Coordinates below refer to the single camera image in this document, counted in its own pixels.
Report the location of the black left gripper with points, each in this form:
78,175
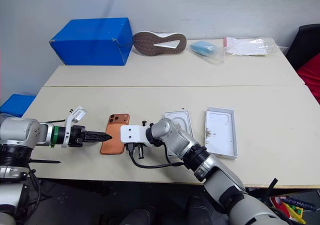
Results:
76,135

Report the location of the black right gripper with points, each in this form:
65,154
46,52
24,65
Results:
136,150

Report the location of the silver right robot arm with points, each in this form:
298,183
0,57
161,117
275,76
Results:
220,171

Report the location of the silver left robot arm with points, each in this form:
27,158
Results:
17,130

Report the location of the white phone box base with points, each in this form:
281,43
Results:
181,117

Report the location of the white phone box lid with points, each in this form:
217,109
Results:
221,135

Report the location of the blue cardboard shoe box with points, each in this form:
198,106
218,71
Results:
92,43

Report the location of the orange smartphone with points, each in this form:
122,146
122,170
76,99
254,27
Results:
115,135

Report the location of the dark rounded shape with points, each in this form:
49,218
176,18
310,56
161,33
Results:
200,210
137,216

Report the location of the shoe with brown sole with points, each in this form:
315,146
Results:
160,43

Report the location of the blue item in plastic bag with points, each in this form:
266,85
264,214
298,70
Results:
203,48

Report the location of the clear bag with white papers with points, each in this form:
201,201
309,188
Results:
247,46

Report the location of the colourful toys pile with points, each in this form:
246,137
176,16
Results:
292,207

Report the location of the red cloth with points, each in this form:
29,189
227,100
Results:
312,72

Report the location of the black chair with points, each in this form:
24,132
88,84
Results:
303,45

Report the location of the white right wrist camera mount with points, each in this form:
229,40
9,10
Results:
132,133

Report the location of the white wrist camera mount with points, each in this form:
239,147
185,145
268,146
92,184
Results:
78,113
132,133

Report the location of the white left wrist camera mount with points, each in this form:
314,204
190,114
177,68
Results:
78,113

